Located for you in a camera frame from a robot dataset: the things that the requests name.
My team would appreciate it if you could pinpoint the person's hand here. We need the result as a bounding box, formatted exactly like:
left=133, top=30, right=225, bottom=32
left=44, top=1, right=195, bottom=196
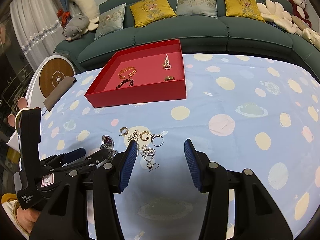
left=16, top=206, right=41, bottom=233

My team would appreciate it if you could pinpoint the round wooden white appliance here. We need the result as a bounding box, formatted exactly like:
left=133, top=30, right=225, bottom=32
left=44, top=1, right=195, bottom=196
left=25, top=55, right=75, bottom=109

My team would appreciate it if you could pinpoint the gold cuff bangle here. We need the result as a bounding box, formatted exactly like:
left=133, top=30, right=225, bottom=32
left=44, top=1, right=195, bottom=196
left=118, top=67, right=137, bottom=80

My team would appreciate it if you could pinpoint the grey-green embroidered cushion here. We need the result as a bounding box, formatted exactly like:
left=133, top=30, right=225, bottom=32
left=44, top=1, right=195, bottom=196
left=94, top=3, right=126, bottom=40
left=175, top=0, right=217, bottom=18

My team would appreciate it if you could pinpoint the green curved sofa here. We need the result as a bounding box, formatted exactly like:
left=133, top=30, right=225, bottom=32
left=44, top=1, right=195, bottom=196
left=55, top=0, right=319, bottom=77

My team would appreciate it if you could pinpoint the yellow embroidered cushion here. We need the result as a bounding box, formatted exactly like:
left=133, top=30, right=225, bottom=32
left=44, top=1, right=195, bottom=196
left=130, top=0, right=177, bottom=28
left=224, top=0, right=265, bottom=22

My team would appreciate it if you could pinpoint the cream flower cushion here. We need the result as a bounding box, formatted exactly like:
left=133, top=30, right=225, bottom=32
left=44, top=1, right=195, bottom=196
left=257, top=0, right=297, bottom=34

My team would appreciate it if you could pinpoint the red monkey plush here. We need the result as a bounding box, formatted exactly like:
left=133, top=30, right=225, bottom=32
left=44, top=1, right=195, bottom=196
left=289, top=0, right=312, bottom=27

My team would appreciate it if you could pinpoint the red shallow box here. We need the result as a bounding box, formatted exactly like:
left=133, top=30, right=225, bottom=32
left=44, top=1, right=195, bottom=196
left=85, top=39, right=187, bottom=108

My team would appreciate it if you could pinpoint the gold brooch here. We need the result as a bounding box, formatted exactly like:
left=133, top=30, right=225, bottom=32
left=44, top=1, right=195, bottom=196
left=164, top=76, right=175, bottom=82

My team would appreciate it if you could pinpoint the pearl gold bracelet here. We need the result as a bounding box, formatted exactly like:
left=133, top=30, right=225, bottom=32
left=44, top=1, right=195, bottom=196
left=162, top=54, right=173, bottom=71

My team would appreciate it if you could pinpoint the grey pig plush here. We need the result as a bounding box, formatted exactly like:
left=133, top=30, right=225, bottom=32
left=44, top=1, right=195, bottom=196
left=62, top=14, right=89, bottom=42

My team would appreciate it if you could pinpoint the red orange plush toy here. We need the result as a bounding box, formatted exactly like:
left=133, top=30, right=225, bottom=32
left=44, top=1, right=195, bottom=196
left=57, top=9, right=71, bottom=29

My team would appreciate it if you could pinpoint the yellow embroidered cushion left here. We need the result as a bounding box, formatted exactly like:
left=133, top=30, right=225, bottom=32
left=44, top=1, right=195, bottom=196
left=130, top=0, right=177, bottom=28

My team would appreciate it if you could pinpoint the white curtain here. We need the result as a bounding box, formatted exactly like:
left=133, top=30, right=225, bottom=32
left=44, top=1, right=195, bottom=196
left=10, top=0, right=63, bottom=70

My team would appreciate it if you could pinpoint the cream satin cushion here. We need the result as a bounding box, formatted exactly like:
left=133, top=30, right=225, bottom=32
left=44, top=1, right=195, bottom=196
left=291, top=16, right=320, bottom=50

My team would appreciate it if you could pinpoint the white llama plush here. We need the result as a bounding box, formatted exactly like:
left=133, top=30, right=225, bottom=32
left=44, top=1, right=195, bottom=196
left=70, top=0, right=100, bottom=31

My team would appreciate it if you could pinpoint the grey-green embroidered cushion right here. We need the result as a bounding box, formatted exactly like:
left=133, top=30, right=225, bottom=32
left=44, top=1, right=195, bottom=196
left=175, top=0, right=217, bottom=18

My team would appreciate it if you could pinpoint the blue planet tablecloth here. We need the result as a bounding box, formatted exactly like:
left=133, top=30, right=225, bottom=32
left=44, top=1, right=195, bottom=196
left=39, top=54, right=319, bottom=239

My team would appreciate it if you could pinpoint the brown notebook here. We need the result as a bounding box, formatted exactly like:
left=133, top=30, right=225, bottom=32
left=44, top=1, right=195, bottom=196
left=43, top=76, right=76, bottom=111

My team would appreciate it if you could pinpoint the gold hoop earring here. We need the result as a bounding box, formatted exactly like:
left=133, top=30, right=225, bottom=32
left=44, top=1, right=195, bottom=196
left=119, top=127, right=129, bottom=137
left=139, top=131, right=151, bottom=141

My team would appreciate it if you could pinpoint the grey-green embroidered cushion left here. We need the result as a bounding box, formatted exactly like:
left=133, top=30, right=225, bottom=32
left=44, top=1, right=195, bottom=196
left=94, top=3, right=126, bottom=40

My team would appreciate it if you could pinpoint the white mouse-ear mirror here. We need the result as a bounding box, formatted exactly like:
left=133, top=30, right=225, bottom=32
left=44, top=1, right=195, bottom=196
left=7, top=97, right=42, bottom=155

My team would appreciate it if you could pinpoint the dark bead bracelet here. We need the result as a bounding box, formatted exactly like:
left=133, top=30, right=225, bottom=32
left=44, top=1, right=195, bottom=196
left=115, top=78, right=135, bottom=90

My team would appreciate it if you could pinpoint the yellow embroidered cushion right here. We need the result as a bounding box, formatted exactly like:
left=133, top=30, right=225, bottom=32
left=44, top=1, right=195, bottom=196
left=224, top=0, right=265, bottom=22

